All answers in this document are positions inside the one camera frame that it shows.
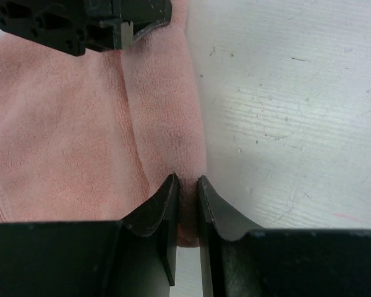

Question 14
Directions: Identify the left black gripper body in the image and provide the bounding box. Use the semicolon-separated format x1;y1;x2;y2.
0;0;133;56

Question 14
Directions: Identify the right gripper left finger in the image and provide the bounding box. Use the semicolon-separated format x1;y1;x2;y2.
122;174;179;286

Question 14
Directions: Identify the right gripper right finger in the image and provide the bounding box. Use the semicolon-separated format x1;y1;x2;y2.
197;176;263;296

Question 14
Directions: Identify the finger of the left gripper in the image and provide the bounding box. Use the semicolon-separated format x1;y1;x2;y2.
117;0;173;43

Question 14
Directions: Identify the pink towel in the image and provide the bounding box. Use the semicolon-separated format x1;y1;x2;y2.
0;1;206;247

